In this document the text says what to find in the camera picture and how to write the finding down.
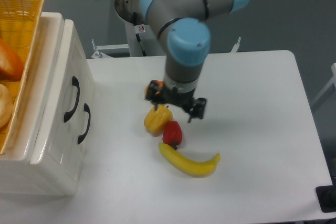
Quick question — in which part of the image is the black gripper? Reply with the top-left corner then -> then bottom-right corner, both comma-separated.
145,78 -> 207,123

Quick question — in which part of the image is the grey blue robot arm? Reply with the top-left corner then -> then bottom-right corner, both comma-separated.
133,0 -> 249,119

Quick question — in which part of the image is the white drawer cabinet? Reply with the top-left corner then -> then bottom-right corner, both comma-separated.
0,12 -> 79,196

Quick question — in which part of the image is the orange glazed bun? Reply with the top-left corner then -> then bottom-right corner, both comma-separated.
144,79 -> 164,96

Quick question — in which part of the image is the yellow bell pepper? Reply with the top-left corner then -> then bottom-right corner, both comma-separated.
144,105 -> 173,135

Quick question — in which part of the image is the red bell pepper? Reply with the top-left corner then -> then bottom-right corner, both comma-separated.
162,121 -> 183,150

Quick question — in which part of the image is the yellow banana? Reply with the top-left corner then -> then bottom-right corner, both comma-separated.
158,143 -> 221,177

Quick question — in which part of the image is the orange croissant bread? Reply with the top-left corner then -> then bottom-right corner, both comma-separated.
1,39 -> 25,81

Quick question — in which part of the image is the pale round bun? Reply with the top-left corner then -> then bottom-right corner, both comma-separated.
0,84 -> 14,127

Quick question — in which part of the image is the black device at edge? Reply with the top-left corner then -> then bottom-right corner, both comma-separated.
316,185 -> 335,213

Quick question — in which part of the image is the yellow wicker basket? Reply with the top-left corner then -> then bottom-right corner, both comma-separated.
1,0 -> 44,155

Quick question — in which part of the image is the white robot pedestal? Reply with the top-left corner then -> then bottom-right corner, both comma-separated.
114,0 -> 169,57

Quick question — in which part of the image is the white table clamp bracket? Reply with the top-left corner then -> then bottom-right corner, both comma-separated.
91,39 -> 130,59

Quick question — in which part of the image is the white frame at right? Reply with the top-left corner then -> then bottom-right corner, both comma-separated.
310,63 -> 335,111

